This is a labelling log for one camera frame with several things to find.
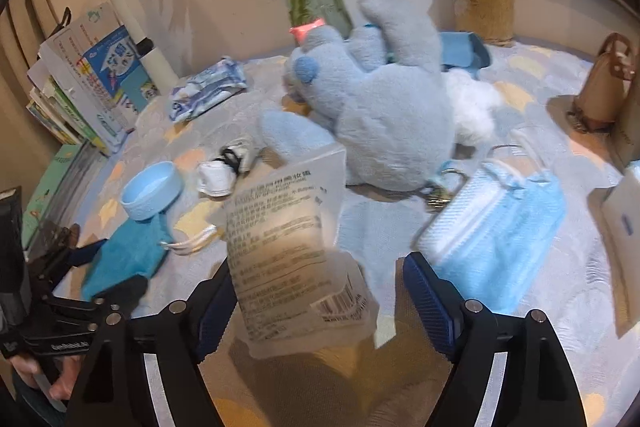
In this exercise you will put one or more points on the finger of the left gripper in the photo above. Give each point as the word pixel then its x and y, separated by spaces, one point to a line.
pixel 123 297
pixel 84 255

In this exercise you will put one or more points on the light blue plush toy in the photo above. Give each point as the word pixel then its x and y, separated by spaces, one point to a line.
pixel 379 93

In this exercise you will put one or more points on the stack of green books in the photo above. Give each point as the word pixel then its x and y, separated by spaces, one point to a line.
pixel 52 107

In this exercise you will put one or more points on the blue felt pouch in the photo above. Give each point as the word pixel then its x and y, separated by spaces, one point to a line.
pixel 464 50

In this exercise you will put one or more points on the light blue round lid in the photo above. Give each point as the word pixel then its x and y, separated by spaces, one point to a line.
pixel 151 191

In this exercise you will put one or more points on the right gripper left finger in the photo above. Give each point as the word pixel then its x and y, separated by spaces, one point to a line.
pixel 112 388

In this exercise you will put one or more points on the patterned fan-motif table mat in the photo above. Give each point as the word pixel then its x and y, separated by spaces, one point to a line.
pixel 394 377

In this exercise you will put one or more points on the translucent printed plastic pouch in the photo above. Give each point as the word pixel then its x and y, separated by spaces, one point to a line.
pixel 297 290

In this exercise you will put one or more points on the woven pen holder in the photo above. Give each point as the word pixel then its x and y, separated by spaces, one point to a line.
pixel 491 20

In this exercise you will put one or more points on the blue white tissue packet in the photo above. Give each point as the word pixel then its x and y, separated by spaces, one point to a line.
pixel 198 93

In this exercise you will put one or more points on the blue cover workbook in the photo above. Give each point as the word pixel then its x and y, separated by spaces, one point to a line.
pixel 116 64

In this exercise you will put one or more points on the blue face mask pack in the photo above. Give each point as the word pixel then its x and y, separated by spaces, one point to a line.
pixel 491 239

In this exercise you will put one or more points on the white fluffy plush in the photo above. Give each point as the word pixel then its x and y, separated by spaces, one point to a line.
pixel 473 104

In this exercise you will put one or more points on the teal blue cloth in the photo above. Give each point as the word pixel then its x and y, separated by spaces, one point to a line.
pixel 135 248

